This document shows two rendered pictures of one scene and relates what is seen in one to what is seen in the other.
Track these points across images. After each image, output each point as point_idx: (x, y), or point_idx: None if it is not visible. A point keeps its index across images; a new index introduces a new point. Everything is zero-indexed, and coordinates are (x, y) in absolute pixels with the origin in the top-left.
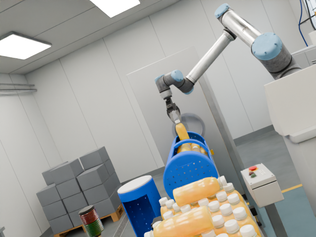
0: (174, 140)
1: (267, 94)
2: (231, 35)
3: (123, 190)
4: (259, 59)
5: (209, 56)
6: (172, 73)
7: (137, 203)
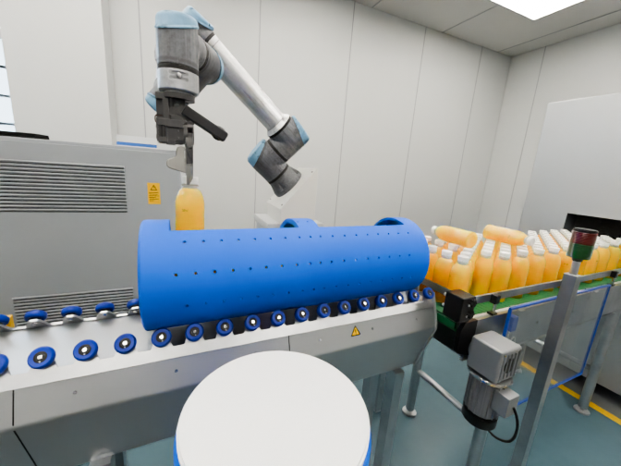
0: (217, 231)
1: (316, 178)
2: None
3: (353, 425)
4: (298, 140)
5: None
6: (219, 55)
7: None
